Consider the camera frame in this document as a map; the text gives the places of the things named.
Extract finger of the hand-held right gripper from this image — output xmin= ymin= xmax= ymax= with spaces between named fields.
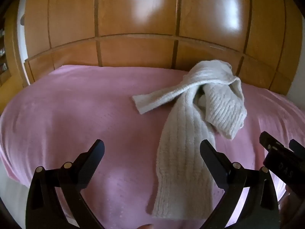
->
xmin=259 ymin=131 xmax=290 ymax=153
xmin=289 ymin=139 xmax=305 ymax=160

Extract wooden wardrobe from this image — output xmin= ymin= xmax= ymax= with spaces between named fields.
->
xmin=22 ymin=0 xmax=301 ymax=60

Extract white ribbed knit garment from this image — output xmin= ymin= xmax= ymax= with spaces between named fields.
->
xmin=132 ymin=61 xmax=247 ymax=220

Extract wooden headboard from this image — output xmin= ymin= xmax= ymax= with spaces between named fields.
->
xmin=24 ymin=35 xmax=294 ymax=96

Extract wooden shelf unit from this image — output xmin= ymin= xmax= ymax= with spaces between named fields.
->
xmin=0 ymin=11 xmax=28 ymax=87

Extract pink blanket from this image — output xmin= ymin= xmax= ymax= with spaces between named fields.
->
xmin=0 ymin=64 xmax=305 ymax=229

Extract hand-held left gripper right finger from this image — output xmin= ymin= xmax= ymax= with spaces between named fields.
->
xmin=200 ymin=139 xmax=281 ymax=229

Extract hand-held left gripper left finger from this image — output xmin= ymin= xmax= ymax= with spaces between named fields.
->
xmin=25 ymin=139 xmax=105 ymax=229

